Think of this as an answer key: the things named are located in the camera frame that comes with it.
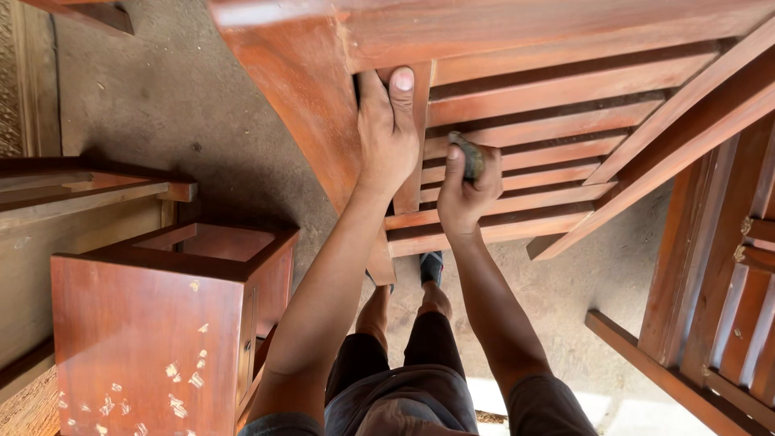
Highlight person's left hand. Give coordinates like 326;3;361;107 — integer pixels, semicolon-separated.
356;67;420;198

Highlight person's right hand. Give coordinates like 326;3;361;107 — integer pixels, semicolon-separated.
436;144;504;239

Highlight worn grey sandpaper piece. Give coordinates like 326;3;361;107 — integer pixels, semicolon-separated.
448;131;486;183

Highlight reddish slatted wooden bench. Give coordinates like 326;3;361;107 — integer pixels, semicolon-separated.
206;0;775;287

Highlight dark right sandal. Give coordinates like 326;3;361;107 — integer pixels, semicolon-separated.
419;251;444;288

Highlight dark sandal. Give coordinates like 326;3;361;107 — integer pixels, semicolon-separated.
419;251;444;288
364;269;396;296

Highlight person's right leg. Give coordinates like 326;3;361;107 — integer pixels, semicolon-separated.
416;281;454;322

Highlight person's leg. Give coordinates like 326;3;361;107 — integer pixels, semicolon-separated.
355;285;392;353
416;281;454;322

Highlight dark left sandal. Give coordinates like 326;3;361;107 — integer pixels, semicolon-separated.
364;269;396;296

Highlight person's left leg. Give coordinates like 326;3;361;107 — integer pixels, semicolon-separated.
355;285;392;353

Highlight person's dark shorts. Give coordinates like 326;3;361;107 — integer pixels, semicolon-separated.
324;311;480;436

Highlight person's grey shirt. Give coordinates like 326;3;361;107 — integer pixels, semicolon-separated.
239;371;600;436

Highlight reddish slatted wooden chair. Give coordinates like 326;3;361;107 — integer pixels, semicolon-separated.
584;115;775;436

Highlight reddish wooden bedside cabinet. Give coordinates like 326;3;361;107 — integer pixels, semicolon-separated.
51;222;301;436

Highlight reddish wooden furniture corner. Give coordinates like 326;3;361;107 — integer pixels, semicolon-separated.
18;0;134;35

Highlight carved wooden panel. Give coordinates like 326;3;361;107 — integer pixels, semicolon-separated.
0;0;61;158

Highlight brown wooden table frame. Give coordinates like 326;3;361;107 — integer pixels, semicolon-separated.
0;156;199;232

